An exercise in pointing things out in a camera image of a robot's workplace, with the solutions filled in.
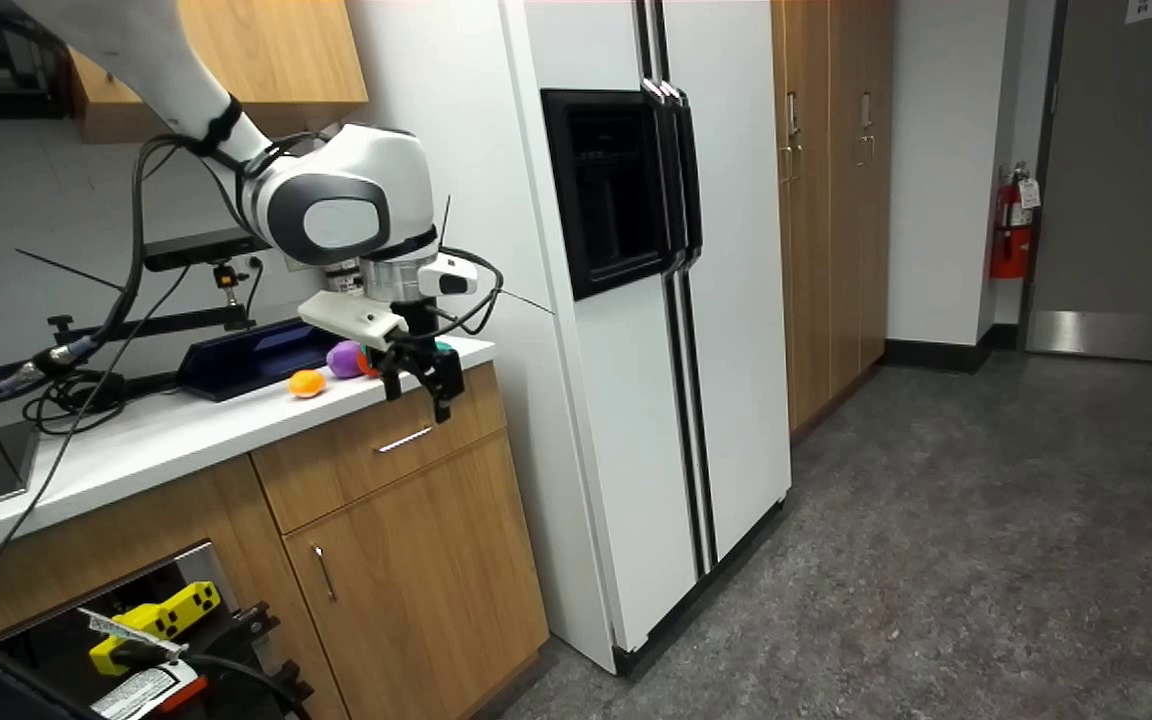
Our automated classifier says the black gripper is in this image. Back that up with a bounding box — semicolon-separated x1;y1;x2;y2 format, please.
378;297;469;429

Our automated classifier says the silver drawer handle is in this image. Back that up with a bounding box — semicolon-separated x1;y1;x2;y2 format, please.
370;423;434;459

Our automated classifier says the wooden drawer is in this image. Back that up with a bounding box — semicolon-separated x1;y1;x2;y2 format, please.
248;362;512;536

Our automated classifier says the purple plush toy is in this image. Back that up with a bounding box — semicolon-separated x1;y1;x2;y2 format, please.
324;337;368;382

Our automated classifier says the yellow plush toy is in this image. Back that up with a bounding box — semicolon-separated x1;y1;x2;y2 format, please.
285;362;333;398

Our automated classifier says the dark blue tray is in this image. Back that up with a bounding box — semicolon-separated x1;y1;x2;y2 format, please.
171;317;338;398

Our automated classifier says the white refrigerator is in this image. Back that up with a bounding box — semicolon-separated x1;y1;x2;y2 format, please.
348;0;795;675

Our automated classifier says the wooden cabinet door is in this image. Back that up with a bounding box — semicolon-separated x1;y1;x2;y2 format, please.
281;431;553;720

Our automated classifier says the black refrigerator dispenser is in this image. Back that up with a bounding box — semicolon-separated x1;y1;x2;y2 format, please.
535;78;708;302

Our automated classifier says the yellow power outlet splitter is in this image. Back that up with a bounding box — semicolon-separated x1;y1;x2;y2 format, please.
85;577;227;681

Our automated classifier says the wooden base cabinet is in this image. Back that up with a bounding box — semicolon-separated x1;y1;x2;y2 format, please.
0;456;348;720

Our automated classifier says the tall wooden pantry cabinet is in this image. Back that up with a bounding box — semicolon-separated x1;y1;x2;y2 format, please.
767;0;899;437

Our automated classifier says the red fire extinguisher white tag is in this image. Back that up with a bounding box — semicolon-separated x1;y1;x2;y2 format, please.
987;160;1045;285

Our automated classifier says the grey door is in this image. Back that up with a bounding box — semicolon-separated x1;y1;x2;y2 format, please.
1019;0;1152;373

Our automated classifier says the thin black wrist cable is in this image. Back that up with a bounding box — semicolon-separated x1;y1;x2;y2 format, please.
431;243;509;337

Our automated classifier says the silver cabinet door handle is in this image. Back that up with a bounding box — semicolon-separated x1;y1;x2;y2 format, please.
307;539;338;606

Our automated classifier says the black stereo camera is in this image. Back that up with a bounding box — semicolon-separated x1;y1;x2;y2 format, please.
140;227;268;275

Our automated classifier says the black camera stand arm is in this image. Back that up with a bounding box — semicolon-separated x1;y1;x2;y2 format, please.
0;256;273;409

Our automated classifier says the coiled black cable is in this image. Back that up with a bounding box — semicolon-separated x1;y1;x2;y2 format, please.
18;367;133;441

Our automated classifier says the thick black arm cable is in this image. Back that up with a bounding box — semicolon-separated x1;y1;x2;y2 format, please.
0;128;273;412

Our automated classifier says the thin black camera cable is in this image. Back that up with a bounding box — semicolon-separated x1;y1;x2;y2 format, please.
0;259;194;622

